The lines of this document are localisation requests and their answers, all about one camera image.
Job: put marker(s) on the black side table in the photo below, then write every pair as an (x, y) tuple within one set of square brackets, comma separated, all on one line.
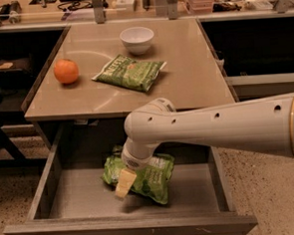
[(16, 78)]

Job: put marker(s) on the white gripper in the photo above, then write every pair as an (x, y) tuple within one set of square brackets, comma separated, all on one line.
[(135, 162)]

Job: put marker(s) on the white bowl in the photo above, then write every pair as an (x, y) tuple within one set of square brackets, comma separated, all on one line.
[(137, 40)]

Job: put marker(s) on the orange fruit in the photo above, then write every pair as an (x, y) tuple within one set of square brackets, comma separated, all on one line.
[(66, 71)]

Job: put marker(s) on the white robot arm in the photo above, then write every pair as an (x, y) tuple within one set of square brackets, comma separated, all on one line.
[(262, 125)]

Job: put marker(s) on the open grey drawer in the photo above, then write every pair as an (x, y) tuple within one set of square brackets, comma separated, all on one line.
[(71, 198)]

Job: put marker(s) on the grey counter cabinet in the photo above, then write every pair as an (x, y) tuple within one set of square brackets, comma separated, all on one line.
[(178, 66)]

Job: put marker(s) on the white box on shelf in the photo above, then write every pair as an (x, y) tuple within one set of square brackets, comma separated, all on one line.
[(128, 5)]

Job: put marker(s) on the green kettle chip bag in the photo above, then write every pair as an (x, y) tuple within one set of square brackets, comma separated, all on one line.
[(123, 71)]

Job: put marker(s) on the green rice chip bag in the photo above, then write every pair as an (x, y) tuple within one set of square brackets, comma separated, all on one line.
[(152, 181)]

